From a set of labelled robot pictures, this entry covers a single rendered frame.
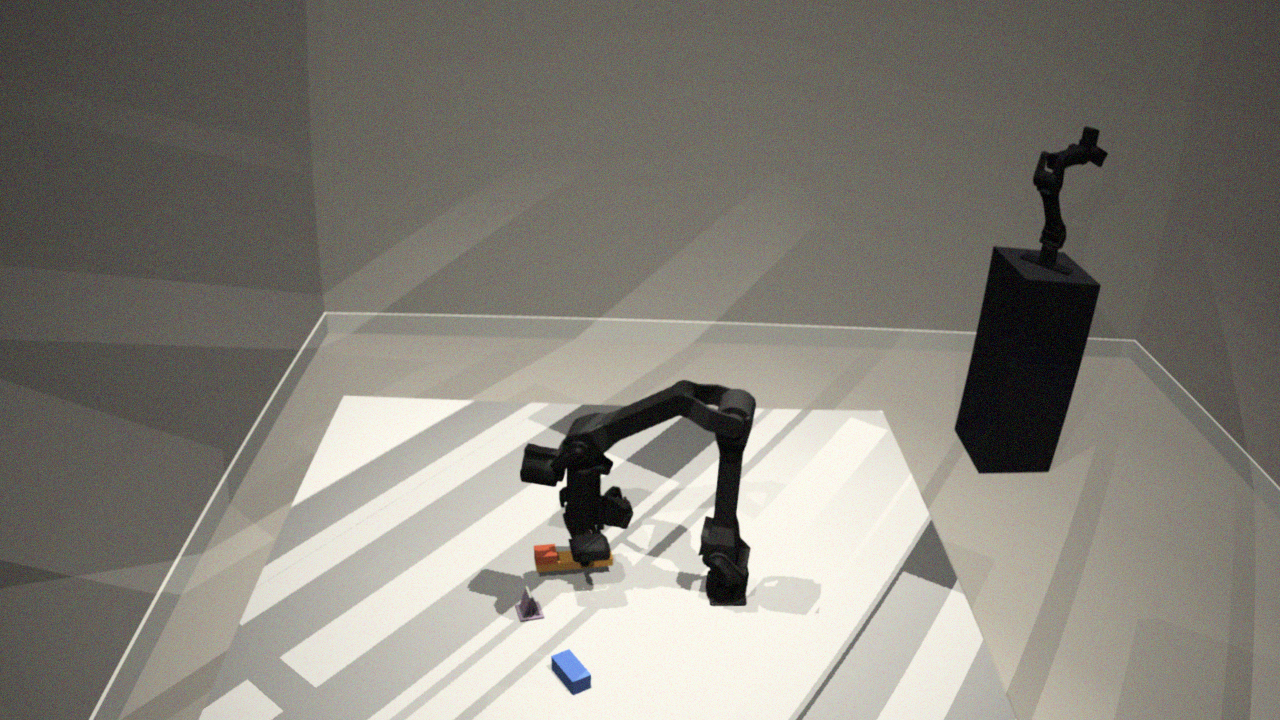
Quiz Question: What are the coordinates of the blue rectangular block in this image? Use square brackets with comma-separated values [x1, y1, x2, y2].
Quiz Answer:
[550, 650, 591, 694]

